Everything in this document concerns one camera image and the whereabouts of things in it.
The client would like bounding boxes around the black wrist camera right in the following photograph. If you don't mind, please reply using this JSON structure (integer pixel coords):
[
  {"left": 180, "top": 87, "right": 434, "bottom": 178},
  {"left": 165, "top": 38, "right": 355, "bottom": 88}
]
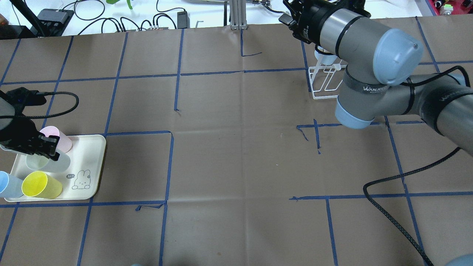
[{"left": 278, "top": 0, "right": 304, "bottom": 27}]

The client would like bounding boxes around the white wire cup rack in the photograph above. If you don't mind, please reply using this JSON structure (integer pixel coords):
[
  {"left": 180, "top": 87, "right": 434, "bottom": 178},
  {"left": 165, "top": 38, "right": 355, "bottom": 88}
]
[{"left": 307, "top": 58, "right": 347, "bottom": 100}]

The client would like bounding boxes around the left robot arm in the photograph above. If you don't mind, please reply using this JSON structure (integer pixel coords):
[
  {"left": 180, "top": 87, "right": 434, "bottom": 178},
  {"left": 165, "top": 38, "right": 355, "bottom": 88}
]
[{"left": 0, "top": 98, "right": 60, "bottom": 161}]

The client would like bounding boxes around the pink cup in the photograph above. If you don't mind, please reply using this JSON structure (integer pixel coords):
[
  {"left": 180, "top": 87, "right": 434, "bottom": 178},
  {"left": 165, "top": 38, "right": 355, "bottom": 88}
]
[{"left": 39, "top": 126, "right": 73, "bottom": 153}]

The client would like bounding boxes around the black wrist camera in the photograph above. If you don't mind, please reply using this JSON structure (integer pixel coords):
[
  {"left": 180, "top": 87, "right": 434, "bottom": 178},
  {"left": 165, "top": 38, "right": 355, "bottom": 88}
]
[
  {"left": 278, "top": 0, "right": 304, "bottom": 27},
  {"left": 0, "top": 87, "right": 48, "bottom": 113}
]

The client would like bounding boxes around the cream serving tray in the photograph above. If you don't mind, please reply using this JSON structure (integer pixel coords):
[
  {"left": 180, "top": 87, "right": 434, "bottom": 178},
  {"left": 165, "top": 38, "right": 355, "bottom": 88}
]
[{"left": 10, "top": 134, "right": 106, "bottom": 201}]

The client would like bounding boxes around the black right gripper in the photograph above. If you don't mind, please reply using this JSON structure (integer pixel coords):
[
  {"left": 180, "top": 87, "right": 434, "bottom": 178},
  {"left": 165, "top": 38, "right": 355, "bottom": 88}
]
[{"left": 292, "top": 3, "right": 333, "bottom": 44}]

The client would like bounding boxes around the cream white cup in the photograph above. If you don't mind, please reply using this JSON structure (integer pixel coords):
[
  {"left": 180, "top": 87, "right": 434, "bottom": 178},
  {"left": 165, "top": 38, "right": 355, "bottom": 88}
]
[{"left": 25, "top": 150, "right": 71, "bottom": 173}]

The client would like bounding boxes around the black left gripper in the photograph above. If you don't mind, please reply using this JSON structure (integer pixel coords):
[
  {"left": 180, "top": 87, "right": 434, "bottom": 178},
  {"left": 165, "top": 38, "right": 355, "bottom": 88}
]
[{"left": 0, "top": 119, "right": 60, "bottom": 161}]

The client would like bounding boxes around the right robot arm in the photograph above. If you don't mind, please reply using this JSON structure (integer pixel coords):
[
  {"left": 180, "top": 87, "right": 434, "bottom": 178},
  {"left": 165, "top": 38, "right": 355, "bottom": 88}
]
[{"left": 283, "top": 0, "right": 473, "bottom": 154}]

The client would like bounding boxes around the light blue ikea cup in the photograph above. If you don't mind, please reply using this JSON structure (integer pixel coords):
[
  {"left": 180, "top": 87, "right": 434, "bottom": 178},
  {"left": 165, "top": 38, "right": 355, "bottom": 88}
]
[{"left": 314, "top": 50, "right": 338, "bottom": 66}]

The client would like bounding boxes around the aluminium frame post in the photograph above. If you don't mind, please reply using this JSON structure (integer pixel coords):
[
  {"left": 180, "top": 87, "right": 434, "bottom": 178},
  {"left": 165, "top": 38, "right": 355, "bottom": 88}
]
[{"left": 228, "top": 0, "right": 247, "bottom": 30}]

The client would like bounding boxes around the yellow cup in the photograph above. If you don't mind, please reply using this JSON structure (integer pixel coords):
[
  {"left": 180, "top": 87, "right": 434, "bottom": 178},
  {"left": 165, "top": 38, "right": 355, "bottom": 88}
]
[{"left": 21, "top": 171, "right": 63, "bottom": 199}]

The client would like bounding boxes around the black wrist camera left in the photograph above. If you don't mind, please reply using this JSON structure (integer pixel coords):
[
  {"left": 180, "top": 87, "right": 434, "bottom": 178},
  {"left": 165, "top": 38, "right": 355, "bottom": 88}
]
[{"left": 0, "top": 87, "right": 48, "bottom": 113}]

